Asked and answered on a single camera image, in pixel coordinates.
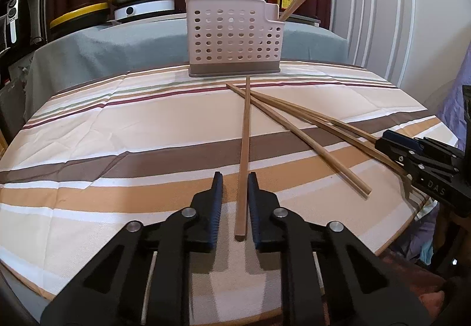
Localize white perforated utensil holder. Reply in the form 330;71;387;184
186;0;285;77

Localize yellow lidded flat pan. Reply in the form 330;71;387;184
49;2;110;40

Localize white cabinet doors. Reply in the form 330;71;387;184
330;0;470;109

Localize black air fryer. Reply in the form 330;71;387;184
1;0;46;57

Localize grey-blue tablecloth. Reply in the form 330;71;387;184
24;14;347;120

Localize grey cutting board tray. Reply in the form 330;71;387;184
287;14;321;27

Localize striped tablecloth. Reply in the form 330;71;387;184
1;62;457;325

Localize white induction cooker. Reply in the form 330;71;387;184
114;0;175;21

